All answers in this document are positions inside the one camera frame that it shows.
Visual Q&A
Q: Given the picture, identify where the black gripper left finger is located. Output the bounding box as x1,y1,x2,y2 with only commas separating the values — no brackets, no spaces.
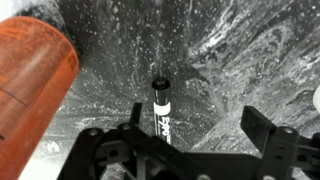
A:
117,103,207,180

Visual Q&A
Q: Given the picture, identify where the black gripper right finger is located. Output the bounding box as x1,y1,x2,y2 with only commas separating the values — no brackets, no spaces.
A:
241,106,298,180

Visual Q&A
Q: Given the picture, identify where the black and white marker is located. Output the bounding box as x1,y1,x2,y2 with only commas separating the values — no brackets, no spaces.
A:
152,77,171,144

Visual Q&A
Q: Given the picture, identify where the white ceramic mug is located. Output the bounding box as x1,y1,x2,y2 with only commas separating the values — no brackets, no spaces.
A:
313,85,320,113

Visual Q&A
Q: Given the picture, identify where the orange soda can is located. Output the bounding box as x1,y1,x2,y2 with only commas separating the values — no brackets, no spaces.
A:
0,16,79,180

